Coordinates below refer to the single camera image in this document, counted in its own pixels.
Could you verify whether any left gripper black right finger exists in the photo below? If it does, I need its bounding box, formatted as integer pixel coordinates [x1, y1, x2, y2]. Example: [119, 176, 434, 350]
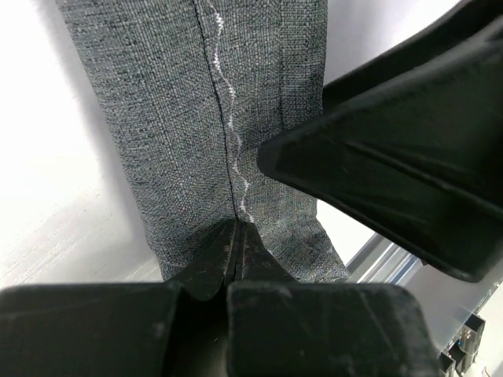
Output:
[231, 221, 296, 283]

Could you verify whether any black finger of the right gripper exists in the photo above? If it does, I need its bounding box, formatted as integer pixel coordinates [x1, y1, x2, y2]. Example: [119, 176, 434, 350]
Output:
[258, 1, 502, 283]

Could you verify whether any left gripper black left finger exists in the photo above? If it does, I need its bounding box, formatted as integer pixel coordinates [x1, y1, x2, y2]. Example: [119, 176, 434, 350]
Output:
[168, 220, 240, 301]

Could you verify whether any dark grey cloth napkin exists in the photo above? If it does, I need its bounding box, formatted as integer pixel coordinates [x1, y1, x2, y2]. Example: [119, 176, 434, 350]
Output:
[57, 1, 348, 283]

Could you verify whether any aluminium front rail frame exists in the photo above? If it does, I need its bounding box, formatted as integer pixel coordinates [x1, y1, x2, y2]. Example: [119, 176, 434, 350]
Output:
[343, 233, 502, 376]

